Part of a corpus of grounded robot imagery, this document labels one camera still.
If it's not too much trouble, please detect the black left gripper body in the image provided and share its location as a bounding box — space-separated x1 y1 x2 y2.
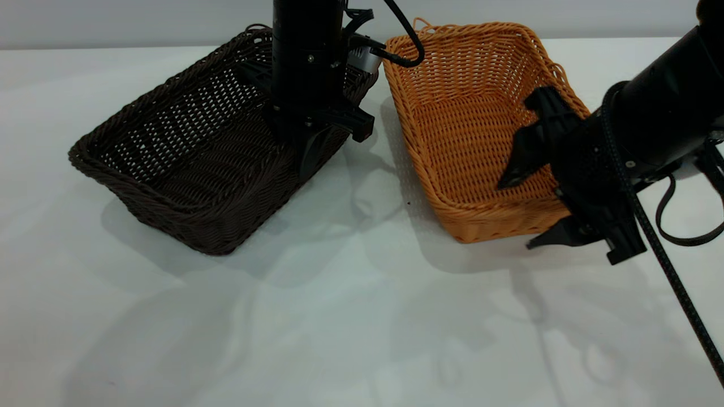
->
266 54 375 142

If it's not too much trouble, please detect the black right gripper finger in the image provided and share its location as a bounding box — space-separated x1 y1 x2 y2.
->
526 217 609 250
498 86 586 190

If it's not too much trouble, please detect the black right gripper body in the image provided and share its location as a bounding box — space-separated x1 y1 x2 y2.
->
551 110 647 265

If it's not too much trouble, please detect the orange woven wicker basket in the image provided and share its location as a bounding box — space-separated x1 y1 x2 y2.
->
383 20 592 245

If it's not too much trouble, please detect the black woven wicker basket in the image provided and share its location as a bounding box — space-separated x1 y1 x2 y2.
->
68 25 381 256

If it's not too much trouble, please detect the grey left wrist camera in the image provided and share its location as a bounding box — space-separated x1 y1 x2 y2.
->
346 46 381 74

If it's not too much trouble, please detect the thin black looped cable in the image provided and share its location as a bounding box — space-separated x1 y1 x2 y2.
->
655 141 724 247

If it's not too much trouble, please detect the smooth black cable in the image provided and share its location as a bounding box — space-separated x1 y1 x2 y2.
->
345 0 425 68

